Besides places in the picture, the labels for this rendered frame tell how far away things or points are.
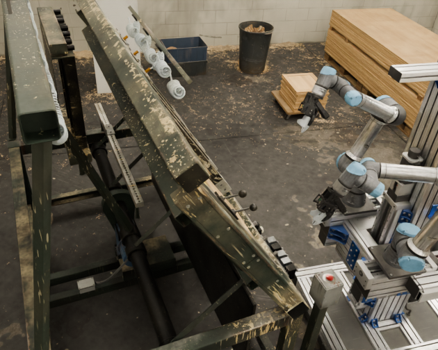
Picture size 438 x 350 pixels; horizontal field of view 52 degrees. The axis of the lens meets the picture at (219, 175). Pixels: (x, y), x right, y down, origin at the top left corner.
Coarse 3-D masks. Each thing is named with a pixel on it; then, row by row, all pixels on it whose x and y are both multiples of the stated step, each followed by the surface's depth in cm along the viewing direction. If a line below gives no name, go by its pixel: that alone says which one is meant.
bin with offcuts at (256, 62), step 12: (240, 24) 646; (252, 24) 662; (264, 24) 659; (240, 36) 642; (252, 36) 626; (264, 36) 628; (240, 48) 653; (252, 48) 637; (264, 48) 642; (240, 60) 665; (252, 60) 650; (264, 60) 658; (252, 72) 663
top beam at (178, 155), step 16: (80, 0) 290; (96, 16) 261; (96, 32) 248; (112, 32) 238; (112, 48) 227; (112, 64) 217; (128, 64) 209; (128, 80) 201; (144, 80) 194; (144, 96) 187; (144, 112) 179; (160, 112) 174; (160, 128) 168; (176, 128) 164; (160, 144) 163; (176, 144) 158; (176, 160) 153; (192, 160) 149; (176, 176) 149; (192, 176) 151; (208, 176) 154
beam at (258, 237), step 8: (232, 200) 293; (240, 208) 286; (240, 216) 283; (248, 224) 276; (256, 232) 270; (264, 248) 261; (272, 256) 255; (280, 272) 247; (288, 280) 242; (296, 288) 249; (296, 304) 232; (304, 304) 234; (288, 312) 233; (296, 312) 236; (304, 312) 240
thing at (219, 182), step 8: (160, 56) 226; (144, 72) 223; (184, 136) 258; (192, 144) 264; (200, 152) 270; (200, 160) 274; (208, 160) 276; (208, 168) 280; (216, 176) 287; (216, 184) 291; (224, 184) 293; (224, 192) 298
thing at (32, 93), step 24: (24, 0) 189; (24, 24) 166; (24, 48) 149; (24, 72) 134; (24, 96) 123; (48, 96) 124; (24, 120) 123; (48, 120) 126; (120, 120) 361; (48, 144) 126; (72, 144) 237; (48, 168) 131; (48, 192) 136; (48, 216) 141; (120, 216) 279; (168, 216) 276; (48, 240) 147; (48, 264) 153; (48, 288) 160; (48, 312) 167; (48, 336) 175
